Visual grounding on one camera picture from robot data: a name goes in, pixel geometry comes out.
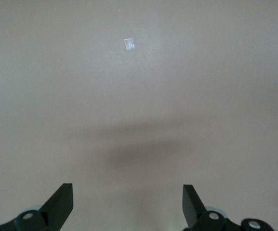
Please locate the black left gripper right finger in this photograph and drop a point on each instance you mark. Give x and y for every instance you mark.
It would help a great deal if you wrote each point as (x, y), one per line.
(195, 214)

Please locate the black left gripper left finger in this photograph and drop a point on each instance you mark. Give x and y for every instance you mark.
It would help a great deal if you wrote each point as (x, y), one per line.
(54, 209)

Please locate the brown paper table cover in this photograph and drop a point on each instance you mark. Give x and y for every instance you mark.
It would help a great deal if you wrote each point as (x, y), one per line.
(56, 96)

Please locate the small clear tape piece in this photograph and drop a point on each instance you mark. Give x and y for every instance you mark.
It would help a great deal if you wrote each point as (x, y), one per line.
(130, 44)

